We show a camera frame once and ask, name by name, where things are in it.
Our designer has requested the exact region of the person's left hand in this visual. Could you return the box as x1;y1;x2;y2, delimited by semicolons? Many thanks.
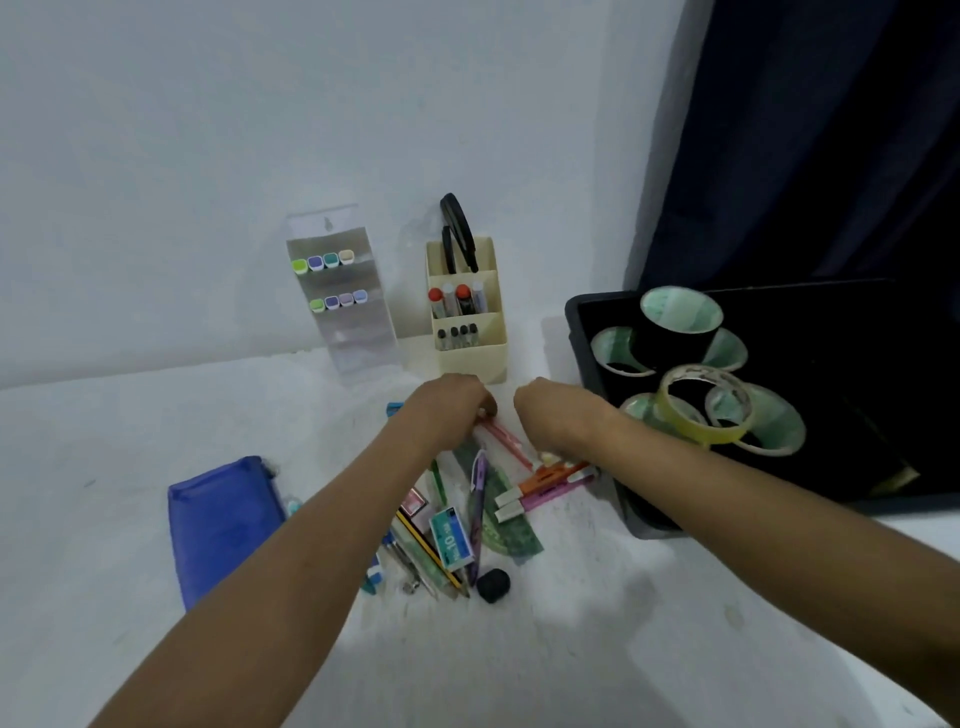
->
386;373;500;466

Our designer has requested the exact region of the person's right hand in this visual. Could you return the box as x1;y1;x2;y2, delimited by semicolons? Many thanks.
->
512;377;620;460

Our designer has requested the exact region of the green transparent ruler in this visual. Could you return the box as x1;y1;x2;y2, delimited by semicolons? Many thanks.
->
453;442;496;489

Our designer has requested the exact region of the cream pen holder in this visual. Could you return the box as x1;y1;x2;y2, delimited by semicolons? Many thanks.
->
425;236;509;385

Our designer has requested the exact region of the orange highlighter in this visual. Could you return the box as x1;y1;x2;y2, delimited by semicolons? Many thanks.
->
494;461;594;508

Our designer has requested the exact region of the coral pink highlighter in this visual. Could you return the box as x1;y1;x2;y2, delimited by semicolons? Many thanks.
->
476;416;535;472

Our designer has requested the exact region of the magenta pink highlighter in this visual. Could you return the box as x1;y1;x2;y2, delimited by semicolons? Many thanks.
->
494;472;599;524

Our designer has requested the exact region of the yellow clear tape roll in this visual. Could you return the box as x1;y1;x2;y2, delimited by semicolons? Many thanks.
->
654;363;754;446

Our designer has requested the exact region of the pile of pens and markers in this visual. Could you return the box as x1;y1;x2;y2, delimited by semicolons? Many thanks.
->
281;449;490;601

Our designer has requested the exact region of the clear tiered organizer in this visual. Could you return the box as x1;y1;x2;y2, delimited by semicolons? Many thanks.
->
284;203;399;376

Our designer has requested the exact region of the teal staples box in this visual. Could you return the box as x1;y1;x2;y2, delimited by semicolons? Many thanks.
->
427;506;476;573

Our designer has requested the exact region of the green transparent protractor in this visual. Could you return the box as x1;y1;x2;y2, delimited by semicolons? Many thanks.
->
479;464;545;560

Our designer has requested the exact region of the blue mesh pencil pouch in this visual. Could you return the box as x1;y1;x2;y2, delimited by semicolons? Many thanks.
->
167;455;288;613

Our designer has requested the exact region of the black plastic tray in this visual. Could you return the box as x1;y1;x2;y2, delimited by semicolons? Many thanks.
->
563;278;960;540

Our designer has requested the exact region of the person's left forearm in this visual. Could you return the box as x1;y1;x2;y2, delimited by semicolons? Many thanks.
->
89;419;451;728

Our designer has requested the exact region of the person's right forearm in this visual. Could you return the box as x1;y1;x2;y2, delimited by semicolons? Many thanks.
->
592;408;960;725

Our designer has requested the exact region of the dark blue curtain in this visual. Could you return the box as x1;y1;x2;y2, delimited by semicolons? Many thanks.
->
622;0;960;298

